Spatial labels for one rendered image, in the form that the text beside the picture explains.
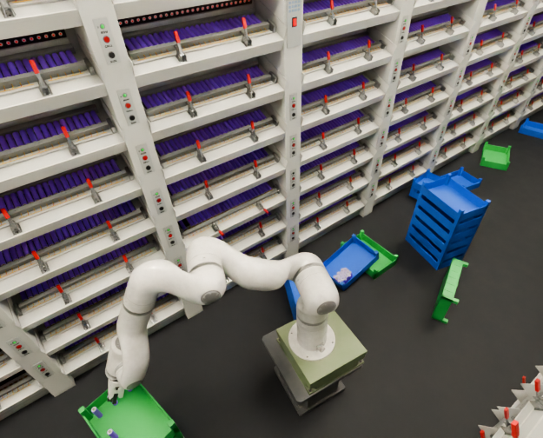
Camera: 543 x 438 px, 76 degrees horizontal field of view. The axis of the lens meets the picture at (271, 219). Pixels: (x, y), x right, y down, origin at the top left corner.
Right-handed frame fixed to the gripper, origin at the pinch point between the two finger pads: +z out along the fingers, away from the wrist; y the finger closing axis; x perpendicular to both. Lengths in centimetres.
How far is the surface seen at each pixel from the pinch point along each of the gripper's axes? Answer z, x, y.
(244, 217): -40, -58, 63
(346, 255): -24, -131, 55
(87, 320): 11.3, 9.2, 41.9
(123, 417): 5.7, -4.5, -6.5
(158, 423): 0.6, -15.3, -12.9
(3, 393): 44, 39, 30
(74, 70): -95, 22, 54
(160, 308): 17, -25, 52
